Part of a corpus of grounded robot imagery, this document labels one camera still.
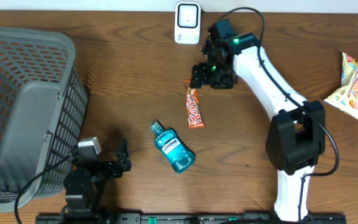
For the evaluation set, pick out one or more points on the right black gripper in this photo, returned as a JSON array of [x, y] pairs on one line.
[[199, 74]]

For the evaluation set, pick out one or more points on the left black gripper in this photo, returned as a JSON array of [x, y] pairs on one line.
[[123, 159]]

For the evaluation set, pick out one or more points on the orange Top snack bar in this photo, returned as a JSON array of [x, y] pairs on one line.
[[193, 111]]

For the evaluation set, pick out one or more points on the blue Listerine mouthwash bottle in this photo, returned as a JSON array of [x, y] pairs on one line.
[[172, 147]]

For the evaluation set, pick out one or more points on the wet wipes packet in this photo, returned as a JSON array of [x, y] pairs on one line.
[[345, 98]]

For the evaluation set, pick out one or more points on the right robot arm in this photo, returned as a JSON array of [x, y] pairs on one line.
[[294, 142]]

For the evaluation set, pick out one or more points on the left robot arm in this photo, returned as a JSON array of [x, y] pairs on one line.
[[86, 184]]

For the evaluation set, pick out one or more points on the white barcode scanner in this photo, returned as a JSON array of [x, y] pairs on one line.
[[187, 23]]

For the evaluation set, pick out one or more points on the grey plastic shopping basket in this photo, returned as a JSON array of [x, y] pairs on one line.
[[42, 109]]

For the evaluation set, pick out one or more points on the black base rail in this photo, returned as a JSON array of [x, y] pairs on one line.
[[136, 218]]

